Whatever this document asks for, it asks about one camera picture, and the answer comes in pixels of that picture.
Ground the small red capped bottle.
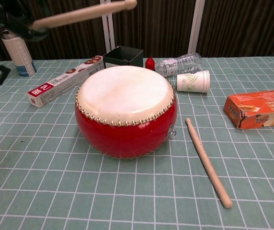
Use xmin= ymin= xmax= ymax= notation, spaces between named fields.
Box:
xmin=145 ymin=57 xmax=156 ymax=71

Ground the steel and white thermos bottle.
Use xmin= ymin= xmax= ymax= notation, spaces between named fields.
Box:
xmin=1 ymin=30 xmax=38 ymax=78

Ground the red drum with white skin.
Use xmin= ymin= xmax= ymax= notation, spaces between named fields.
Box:
xmin=74 ymin=65 xmax=178 ymax=160

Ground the orange cardboard snack box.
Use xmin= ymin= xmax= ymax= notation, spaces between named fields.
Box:
xmin=223 ymin=88 xmax=274 ymax=130

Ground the long white baking paper box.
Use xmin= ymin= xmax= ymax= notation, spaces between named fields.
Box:
xmin=27 ymin=55 xmax=104 ymax=109

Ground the green checked tablecloth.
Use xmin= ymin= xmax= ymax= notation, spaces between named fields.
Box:
xmin=0 ymin=55 xmax=274 ymax=230

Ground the white paper cup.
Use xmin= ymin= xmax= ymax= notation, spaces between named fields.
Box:
xmin=176 ymin=69 xmax=211 ymax=93

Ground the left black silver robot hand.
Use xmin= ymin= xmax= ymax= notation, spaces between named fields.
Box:
xmin=0 ymin=2 xmax=51 ymax=42

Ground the wooden drumstick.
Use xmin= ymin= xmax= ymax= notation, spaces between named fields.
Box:
xmin=185 ymin=117 xmax=233 ymax=209
xmin=31 ymin=0 xmax=138 ymax=31

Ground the white screen frame post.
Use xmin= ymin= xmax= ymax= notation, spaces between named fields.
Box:
xmin=99 ymin=0 xmax=115 ymax=53
xmin=186 ymin=0 xmax=206 ymax=55

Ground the open black cardboard box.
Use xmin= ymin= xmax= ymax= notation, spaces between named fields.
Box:
xmin=102 ymin=45 xmax=145 ymax=70

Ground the clear plastic water bottle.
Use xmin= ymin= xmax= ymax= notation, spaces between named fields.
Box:
xmin=154 ymin=52 xmax=203 ymax=78

